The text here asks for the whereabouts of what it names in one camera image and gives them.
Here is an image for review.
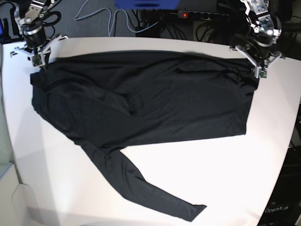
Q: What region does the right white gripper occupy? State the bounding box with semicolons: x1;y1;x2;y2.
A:
10;30;68;72

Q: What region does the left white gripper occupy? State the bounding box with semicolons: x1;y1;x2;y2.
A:
230;40;285;79

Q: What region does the black long-sleeve T-shirt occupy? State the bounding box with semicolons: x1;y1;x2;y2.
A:
30;51;259;222

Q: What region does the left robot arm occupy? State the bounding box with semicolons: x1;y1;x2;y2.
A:
231;0;283;79

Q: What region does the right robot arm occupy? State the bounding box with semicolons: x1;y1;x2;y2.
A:
10;0;68;71

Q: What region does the blue plastic box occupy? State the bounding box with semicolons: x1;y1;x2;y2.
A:
114;0;180;10

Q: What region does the black OpenArm equipment case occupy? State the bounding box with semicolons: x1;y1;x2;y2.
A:
258;146;301;226

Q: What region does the light blue cable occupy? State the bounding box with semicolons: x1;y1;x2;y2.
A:
74;8;142;37

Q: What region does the black power strip red switch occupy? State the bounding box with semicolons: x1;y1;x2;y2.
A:
176;10;230;22

